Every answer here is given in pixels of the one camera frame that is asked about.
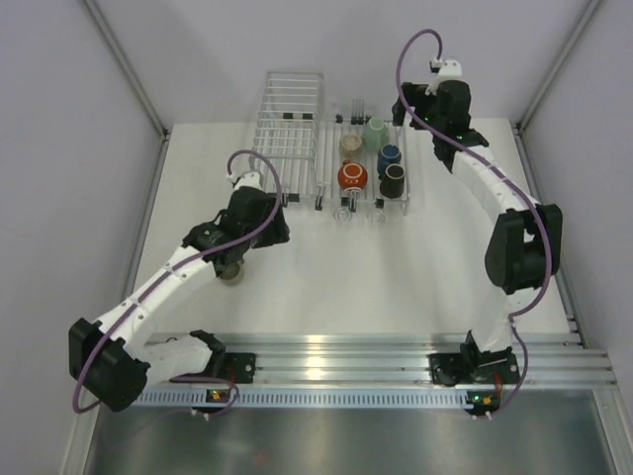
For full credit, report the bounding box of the dark blue mug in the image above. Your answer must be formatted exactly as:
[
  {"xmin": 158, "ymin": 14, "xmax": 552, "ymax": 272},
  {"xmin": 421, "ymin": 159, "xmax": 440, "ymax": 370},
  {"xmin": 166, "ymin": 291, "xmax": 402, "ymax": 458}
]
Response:
[{"xmin": 377, "ymin": 143, "xmax": 402, "ymax": 175}]

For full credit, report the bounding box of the silver wire dish rack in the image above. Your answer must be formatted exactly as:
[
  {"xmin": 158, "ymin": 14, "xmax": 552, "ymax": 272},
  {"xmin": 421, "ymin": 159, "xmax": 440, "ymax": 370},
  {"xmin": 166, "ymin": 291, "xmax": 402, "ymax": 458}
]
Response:
[{"xmin": 313, "ymin": 97, "xmax": 410, "ymax": 224}]

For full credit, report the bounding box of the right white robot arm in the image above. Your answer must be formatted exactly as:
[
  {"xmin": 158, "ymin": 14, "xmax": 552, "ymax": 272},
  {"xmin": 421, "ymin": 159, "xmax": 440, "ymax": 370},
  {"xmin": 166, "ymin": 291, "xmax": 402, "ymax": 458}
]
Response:
[{"xmin": 392, "ymin": 79, "xmax": 563, "ymax": 387}]

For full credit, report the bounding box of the aluminium rail frame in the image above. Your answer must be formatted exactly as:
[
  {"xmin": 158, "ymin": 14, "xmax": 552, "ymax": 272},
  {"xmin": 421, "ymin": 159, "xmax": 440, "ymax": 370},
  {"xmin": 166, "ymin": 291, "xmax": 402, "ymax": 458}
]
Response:
[{"xmin": 217, "ymin": 333, "xmax": 616, "ymax": 389}]

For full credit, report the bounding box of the slotted cable duct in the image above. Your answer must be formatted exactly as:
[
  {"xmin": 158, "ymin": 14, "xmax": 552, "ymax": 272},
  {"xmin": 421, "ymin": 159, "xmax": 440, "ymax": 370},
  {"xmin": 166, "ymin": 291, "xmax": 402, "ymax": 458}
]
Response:
[{"xmin": 135, "ymin": 386, "xmax": 494, "ymax": 409}]

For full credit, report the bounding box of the purple cable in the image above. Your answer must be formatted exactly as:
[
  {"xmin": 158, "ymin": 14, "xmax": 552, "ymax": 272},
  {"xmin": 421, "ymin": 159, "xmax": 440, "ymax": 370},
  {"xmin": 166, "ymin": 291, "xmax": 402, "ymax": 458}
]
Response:
[
  {"xmin": 397, "ymin": 29, "xmax": 553, "ymax": 420},
  {"xmin": 72, "ymin": 150, "xmax": 284, "ymax": 422}
]

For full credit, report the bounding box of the brown mug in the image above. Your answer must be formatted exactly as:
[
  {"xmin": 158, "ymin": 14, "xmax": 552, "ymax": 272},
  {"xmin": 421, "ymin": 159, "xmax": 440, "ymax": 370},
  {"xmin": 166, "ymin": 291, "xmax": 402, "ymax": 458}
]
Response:
[{"xmin": 380, "ymin": 163, "xmax": 406, "ymax": 199}]

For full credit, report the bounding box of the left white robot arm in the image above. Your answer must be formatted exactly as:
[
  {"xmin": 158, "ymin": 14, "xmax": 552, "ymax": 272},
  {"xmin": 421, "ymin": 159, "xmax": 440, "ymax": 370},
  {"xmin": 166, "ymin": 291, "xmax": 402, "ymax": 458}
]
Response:
[{"xmin": 68, "ymin": 185, "xmax": 290, "ymax": 414}]

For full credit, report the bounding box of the tall white wire rack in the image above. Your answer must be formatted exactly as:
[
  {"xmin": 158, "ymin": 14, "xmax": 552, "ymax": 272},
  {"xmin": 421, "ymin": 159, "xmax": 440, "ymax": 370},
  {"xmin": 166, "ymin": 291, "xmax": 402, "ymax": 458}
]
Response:
[{"xmin": 252, "ymin": 70, "xmax": 324, "ymax": 205}]

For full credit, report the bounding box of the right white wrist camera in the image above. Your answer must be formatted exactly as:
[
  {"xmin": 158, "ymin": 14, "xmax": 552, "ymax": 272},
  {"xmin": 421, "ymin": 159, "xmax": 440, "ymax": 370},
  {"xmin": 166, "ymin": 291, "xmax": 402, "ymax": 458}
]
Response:
[{"xmin": 425, "ymin": 58, "xmax": 463, "ymax": 95}]

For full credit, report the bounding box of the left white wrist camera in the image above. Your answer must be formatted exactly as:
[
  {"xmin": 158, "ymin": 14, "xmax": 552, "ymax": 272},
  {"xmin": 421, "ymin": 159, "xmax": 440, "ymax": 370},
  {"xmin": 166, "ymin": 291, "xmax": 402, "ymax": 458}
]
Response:
[{"xmin": 226, "ymin": 171, "xmax": 263, "ymax": 191}]

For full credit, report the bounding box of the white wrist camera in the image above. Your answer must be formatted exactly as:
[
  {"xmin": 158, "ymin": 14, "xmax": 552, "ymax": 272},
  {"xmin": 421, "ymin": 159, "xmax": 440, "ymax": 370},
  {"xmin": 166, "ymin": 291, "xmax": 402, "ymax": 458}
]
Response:
[
  {"xmin": 425, "ymin": 58, "xmax": 463, "ymax": 95},
  {"xmin": 226, "ymin": 171, "xmax": 263, "ymax": 191}
]

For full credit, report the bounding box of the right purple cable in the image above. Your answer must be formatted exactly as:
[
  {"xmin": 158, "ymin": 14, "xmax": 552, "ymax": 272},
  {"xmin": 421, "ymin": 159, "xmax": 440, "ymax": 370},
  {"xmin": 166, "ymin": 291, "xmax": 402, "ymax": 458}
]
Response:
[{"xmin": 397, "ymin": 29, "xmax": 553, "ymax": 420}]

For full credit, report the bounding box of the beige speckled cup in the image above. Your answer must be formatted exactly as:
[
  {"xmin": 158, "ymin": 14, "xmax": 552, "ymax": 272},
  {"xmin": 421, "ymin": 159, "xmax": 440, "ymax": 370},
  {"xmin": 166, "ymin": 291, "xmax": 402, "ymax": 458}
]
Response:
[{"xmin": 339, "ymin": 134, "xmax": 363, "ymax": 159}]

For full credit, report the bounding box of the grey-green small cup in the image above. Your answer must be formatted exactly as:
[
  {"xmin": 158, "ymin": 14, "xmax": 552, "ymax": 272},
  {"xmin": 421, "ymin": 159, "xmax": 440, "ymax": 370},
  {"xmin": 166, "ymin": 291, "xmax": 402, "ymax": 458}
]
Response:
[{"xmin": 220, "ymin": 260, "xmax": 244, "ymax": 286}]

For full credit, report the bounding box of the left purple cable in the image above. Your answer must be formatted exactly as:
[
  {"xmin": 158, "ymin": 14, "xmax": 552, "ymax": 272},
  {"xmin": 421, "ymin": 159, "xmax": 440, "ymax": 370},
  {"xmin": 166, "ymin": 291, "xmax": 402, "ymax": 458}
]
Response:
[{"xmin": 72, "ymin": 150, "xmax": 284, "ymax": 422}]

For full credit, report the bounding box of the teal mug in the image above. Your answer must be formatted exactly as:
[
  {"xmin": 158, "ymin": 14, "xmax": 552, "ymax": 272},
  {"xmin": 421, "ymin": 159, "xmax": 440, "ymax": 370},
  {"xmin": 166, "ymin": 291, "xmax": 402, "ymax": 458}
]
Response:
[{"xmin": 362, "ymin": 118, "xmax": 389, "ymax": 151}]

